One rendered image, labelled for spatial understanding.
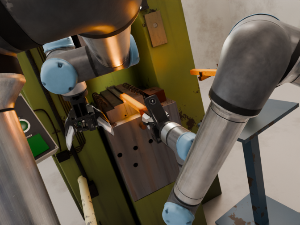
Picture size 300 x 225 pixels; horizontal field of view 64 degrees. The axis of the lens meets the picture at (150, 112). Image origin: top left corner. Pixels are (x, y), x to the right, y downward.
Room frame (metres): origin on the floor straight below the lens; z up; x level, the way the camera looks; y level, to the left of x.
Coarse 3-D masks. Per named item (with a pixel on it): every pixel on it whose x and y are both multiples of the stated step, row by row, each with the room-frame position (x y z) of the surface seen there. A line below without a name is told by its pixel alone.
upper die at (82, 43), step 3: (72, 36) 1.37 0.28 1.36; (75, 36) 1.19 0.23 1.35; (78, 36) 1.11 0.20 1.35; (72, 39) 1.45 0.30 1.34; (75, 39) 1.25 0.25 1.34; (78, 39) 1.13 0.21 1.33; (81, 39) 1.11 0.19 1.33; (75, 42) 1.32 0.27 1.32; (78, 42) 1.18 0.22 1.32; (81, 42) 1.11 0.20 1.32; (84, 42) 1.11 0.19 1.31; (75, 45) 1.39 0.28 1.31; (78, 45) 1.23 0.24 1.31; (81, 45) 1.11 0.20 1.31; (84, 45) 1.11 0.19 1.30; (75, 48) 1.47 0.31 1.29
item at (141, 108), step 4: (120, 96) 1.24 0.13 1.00; (124, 96) 1.18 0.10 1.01; (128, 96) 1.15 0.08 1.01; (128, 100) 1.08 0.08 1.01; (132, 100) 1.06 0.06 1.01; (136, 100) 1.04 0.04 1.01; (132, 104) 1.02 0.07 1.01; (136, 104) 0.99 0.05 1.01; (140, 104) 0.97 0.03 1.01; (136, 108) 0.97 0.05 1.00; (140, 108) 0.92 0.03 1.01; (144, 108) 0.89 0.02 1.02; (140, 112) 0.88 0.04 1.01; (144, 112) 0.86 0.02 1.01; (148, 112) 0.83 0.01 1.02
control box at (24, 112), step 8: (16, 104) 0.96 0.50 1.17; (24, 104) 0.97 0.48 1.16; (16, 112) 0.94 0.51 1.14; (24, 112) 0.95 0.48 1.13; (32, 112) 0.96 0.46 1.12; (24, 120) 0.92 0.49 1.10; (32, 120) 0.94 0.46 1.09; (32, 128) 0.91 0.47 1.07; (40, 128) 0.93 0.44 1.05; (32, 136) 0.89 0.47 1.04; (48, 136) 0.91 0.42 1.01; (48, 144) 0.89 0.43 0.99; (56, 144) 0.90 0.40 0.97; (48, 152) 0.87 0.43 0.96; (40, 160) 0.86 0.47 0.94
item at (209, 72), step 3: (192, 69) 1.20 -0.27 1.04; (195, 69) 1.18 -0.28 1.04; (198, 69) 1.16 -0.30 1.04; (201, 69) 1.15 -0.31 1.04; (204, 69) 1.13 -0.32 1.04; (207, 69) 1.11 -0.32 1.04; (210, 69) 1.10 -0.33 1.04; (213, 69) 1.08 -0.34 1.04; (216, 69) 1.07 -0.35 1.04; (192, 72) 1.18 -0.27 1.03; (195, 72) 1.16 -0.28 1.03; (198, 72) 1.14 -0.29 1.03; (204, 72) 1.10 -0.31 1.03; (207, 72) 1.08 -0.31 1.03; (210, 72) 1.06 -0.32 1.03; (213, 72) 1.05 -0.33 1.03; (210, 75) 1.07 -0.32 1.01; (213, 75) 1.05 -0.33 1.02
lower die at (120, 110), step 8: (120, 88) 1.44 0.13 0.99; (128, 88) 1.38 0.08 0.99; (96, 96) 1.47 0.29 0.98; (104, 96) 1.37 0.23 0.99; (112, 96) 1.32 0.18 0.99; (136, 96) 1.17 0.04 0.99; (112, 104) 1.16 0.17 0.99; (120, 104) 1.13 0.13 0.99; (128, 104) 1.14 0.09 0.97; (144, 104) 1.16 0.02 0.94; (104, 112) 1.19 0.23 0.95; (112, 112) 1.12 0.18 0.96; (120, 112) 1.12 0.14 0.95; (128, 112) 1.14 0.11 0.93; (136, 112) 1.15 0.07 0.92; (112, 120) 1.11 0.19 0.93
